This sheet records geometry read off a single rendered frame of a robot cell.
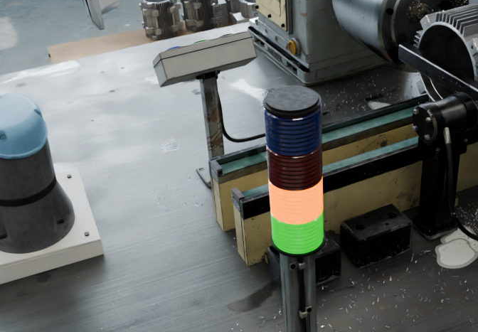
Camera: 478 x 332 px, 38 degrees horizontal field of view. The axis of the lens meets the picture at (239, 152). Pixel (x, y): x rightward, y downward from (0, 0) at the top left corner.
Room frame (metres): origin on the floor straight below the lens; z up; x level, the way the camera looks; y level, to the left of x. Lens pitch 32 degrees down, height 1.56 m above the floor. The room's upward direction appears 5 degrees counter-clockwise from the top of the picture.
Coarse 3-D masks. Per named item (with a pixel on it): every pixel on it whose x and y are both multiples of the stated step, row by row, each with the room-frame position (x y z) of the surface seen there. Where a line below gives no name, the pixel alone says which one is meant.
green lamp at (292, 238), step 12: (276, 228) 0.62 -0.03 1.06; (288, 228) 0.61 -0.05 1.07; (300, 228) 0.61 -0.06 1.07; (312, 228) 0.61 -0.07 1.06; (276, 240) 0.62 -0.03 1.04; (288, 240) 0.61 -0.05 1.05; (300, 240) 0.61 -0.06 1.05; (312, 240) 0.61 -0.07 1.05; (288, 252) 0.61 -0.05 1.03; (300, 252) 0.61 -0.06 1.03
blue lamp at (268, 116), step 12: (264, 108) 0.64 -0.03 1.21; (276, 120) 0.61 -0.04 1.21; (288, 120) 0.61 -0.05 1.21; (300, 120) 0.61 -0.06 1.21; (312, 120) 0.61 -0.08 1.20; (276, 132) 0.61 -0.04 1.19; (288, 132) 0.61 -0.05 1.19; (300, 132) 0.61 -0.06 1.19; (312, 132) 0.61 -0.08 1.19; (276, 144) 0.61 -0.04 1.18; (288, 144) 0.61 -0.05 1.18; (300, 144) 0.61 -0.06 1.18; (312, 144) 0.61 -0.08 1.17
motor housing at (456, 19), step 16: (448, 16) 1.08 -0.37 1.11; (464, 16) 1.07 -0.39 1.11; (416, 32) 1.16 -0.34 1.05; (432, 32) 1.14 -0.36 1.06; (448, 32) 1.16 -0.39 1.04; (464, 32) 1.04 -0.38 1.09; (432, 48) 1.15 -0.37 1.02; (448, 48) 1.16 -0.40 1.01; (464, 48) 1.18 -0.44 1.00; (448, 64) 1.16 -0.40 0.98; (464, 64) 1.16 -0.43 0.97; (432, 80) 1.13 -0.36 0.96; (432, 96) 1.10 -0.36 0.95
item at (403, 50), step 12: (408, 48) 1.13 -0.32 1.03; (408, 60) 1.13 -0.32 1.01; (420, 60) 1.09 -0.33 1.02; (432, 60) 1.08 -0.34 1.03; (420, 72) 1.09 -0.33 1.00; (432, 72) 1.06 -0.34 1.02; (444, 72) 1.03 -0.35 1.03; (456, 72) 1.03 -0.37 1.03; (444, 84) 1.03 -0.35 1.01; (456, 84) 1.00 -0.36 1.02; (468, 84) 0.98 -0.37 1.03
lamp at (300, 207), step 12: (276, 192) 0.62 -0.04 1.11; (288, 192) 0.61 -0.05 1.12; (300, 192) 0.61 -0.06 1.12; (312, 192) 0.61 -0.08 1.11; (276, 204) 0.62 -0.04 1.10; (288, 204) 0.61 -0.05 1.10; (300, 204) 0.61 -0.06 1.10; (312, 204) 0.61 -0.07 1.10; (276, 216) 0.62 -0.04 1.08; (288, 216) 0.61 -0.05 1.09; (300, 216) 0.61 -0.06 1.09; (312, 216) 0.61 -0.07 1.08
